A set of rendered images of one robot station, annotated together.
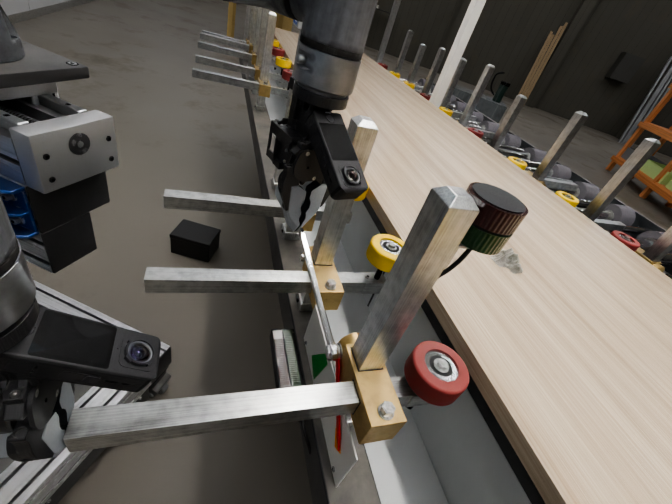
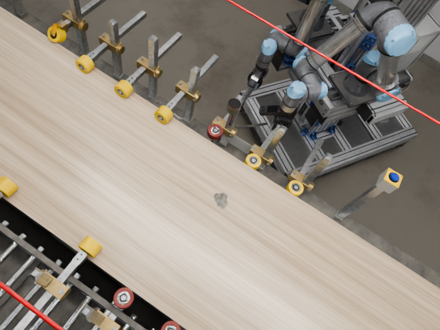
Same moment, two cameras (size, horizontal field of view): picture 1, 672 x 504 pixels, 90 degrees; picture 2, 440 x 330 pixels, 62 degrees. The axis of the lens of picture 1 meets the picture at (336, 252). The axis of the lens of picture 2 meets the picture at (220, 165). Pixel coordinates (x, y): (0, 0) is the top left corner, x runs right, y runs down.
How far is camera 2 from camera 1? 1.85 m
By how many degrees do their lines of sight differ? 74
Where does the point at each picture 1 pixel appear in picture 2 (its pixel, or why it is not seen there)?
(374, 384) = (222, 123)
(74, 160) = (318, 103)
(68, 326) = (258, 74)
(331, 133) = (275, 107)
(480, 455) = not seen: hidden behind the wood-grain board
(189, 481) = not seen: hidden behind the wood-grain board
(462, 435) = not seen: hidden behind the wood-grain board
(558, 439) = (185, 134)
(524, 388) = (196, 141)
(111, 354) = (253, 78)
